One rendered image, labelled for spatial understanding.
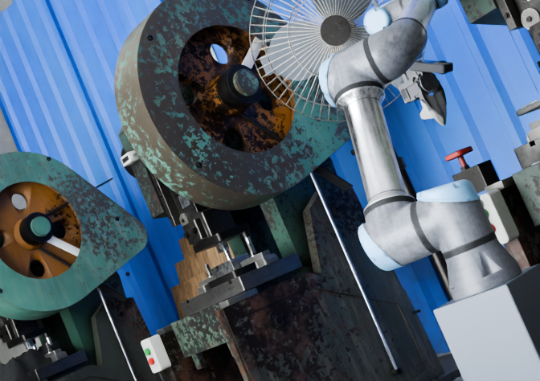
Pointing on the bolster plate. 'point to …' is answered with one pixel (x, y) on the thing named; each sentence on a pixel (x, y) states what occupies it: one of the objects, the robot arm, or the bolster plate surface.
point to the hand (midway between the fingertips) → (443, 120)
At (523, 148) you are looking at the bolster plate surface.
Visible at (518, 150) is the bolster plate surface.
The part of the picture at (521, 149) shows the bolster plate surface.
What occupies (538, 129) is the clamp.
